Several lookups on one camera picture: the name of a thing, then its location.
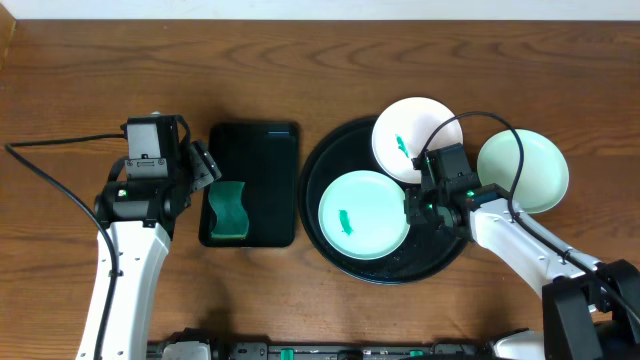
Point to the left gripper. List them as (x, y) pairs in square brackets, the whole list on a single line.
[(203, 163)]

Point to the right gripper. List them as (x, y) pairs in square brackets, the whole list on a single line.
[(414, 215)]

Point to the green scrubbing sponge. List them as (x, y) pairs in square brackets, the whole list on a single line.
[(232, 221)]

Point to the mint plate bottom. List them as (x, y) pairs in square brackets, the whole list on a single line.
[(361, 215)]

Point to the mint plate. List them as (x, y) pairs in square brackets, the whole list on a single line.
[(361, 215), (544, 178)]

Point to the white plate top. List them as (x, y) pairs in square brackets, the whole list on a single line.
[(400, 133)]

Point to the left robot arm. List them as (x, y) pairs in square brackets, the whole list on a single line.
[(132, 251)]

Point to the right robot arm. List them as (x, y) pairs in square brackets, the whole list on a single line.
[(590, 308)]

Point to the black round tray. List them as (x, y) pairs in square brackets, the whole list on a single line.
[(423, 253)]

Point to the black rectangular water tray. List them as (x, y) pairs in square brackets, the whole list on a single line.
[(265, 157)]

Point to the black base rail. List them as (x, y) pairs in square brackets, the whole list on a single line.
[(202, 344)]

